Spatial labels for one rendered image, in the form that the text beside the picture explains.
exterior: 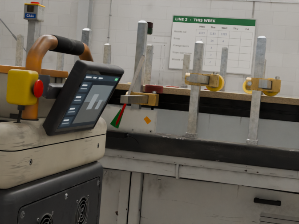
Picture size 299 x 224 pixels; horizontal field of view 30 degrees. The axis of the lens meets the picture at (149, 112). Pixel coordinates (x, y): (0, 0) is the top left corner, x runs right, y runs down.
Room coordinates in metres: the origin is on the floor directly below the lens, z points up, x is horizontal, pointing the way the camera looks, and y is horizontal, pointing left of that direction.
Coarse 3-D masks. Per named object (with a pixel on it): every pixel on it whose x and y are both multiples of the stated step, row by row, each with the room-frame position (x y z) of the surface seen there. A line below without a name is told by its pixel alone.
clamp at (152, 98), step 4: (132, 92) 2.36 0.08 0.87; (136, 92) 2.35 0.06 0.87; (140, 92) 2.35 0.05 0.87; (148, 96) 2.34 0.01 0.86; (152, 96) 2.33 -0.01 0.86; (156, 96) 2.34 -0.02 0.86; (148, 100) 2.34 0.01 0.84; (152, 100) 2.33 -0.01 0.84; (156, 100) 2.34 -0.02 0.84; (144, 104) 2.34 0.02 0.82; (148, 104) 2.34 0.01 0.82; (152, 104) 2.33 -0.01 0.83; (156, 104) 2.35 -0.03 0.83
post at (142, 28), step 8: (144, 24) 2.36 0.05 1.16; (144, 32) 2.36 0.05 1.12; (144, 40) 2.36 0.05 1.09; (136, 48) 2.37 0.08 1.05; (144, 48) 2.36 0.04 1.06; (136, 56) 2.36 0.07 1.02; (136, 64) 2.36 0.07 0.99; (144, 64) 2.38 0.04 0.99; (136, 80) 2.36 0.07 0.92; (136, 88) 2.36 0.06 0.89; (136, 104) 2.36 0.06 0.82
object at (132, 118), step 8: (104, 112) 2.39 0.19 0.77; (112, 112) 2.38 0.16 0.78; (128, 112) 2.36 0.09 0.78; (136, 112) 2.35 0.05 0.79; (144, 112) 2.34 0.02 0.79; (152, 112) 2.33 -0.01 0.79; (128, 120) 2.36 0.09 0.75; (136, 120) 2.35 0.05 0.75; (144, 120) 2.34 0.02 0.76; (152, 120) 2.33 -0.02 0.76; (112, 128) 2.38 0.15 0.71; (120, 128) 2.37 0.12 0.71; (128, 128) 2.36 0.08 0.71; (136, 128) 2.35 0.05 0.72; (144, 128) 2.34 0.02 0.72; (152, 128) 2.33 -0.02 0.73
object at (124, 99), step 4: (124, 96) 2.08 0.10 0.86; (128, 96) 2.08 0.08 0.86; (132, 96) 2.13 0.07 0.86; (136, 96) 2.18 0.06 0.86; (140, 96) 2.23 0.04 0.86; (144, 96) 2.29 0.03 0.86; (120, 100) 2.09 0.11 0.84; (124, 100) 2.08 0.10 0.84; (128, 100) 2.08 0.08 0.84; (132, 100) 2.13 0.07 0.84; (136, 100) 2.18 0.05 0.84; (140, 100) 2.24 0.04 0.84; (144, 100) 2.29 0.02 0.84
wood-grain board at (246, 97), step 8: (120, 88) 2.59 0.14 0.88; (128, 88) 2.58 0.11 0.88; (144, 88) 2.56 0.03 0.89; (168, 88) 2.53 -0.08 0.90; (176, 88) 2.52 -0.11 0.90; (184, 88) 2.81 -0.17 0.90; (200, 96) 2.49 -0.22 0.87; (208, 96) 2.48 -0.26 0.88; (216, 96) 2.47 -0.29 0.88; (224, 96) 2.46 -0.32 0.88; (232, 96) 2.45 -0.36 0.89; (240, 96) 2.45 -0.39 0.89; (248, 96) 2.44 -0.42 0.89; (264, 96) 2.42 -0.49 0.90; (272, 96) 2.41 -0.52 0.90; (280, 96) 2.84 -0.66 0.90; (296, 104) 2.38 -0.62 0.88
